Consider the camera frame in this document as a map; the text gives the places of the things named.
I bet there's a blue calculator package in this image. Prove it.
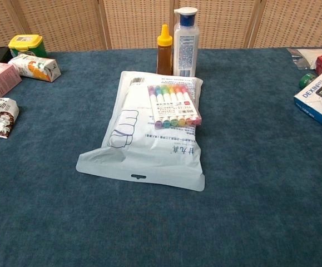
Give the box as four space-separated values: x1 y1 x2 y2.
293 62 322 134

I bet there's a honey bottle with yellow cap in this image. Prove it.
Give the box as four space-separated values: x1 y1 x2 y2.
156 24 174 76

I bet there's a wicker folding screen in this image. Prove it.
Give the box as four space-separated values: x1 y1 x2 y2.
0 0 322 51

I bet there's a blue table cloth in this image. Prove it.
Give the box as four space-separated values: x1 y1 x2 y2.
0 46 322 267

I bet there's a white capped clear bottle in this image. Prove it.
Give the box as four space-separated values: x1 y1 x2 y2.
172 7 200 78

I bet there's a pastel highlighter marker pack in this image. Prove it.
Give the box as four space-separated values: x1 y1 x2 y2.
147 83 202 131

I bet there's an orange juice carton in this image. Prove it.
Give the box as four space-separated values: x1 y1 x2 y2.
8 53 62 83

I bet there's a white plastic package bag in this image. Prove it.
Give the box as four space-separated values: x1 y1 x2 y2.
75 70 206 192

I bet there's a green tub with yellow lid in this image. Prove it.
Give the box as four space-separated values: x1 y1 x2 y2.
7 34 48 58

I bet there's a small bottle with green cap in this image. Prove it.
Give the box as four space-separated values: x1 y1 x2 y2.
299 73 317 89

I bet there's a clear bag with white contents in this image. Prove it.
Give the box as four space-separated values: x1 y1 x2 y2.
286 46 322 70

